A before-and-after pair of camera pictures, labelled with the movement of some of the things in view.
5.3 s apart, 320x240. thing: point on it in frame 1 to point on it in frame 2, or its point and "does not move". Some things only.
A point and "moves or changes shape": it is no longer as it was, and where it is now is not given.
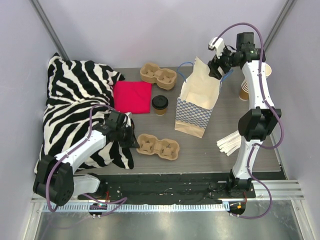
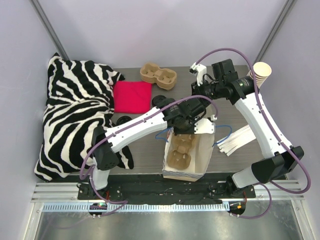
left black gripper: [127, 139] to [185, 127]
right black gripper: [216, 66] to [197, 88]
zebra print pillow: [79, 94] does not move
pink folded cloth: [133, 97] does not move
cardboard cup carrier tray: [165, 79] does not move
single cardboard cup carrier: [149, 144] to [180, 158]
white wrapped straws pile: [230, 143] does not move
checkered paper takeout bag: [199, 95] moves or changes shape
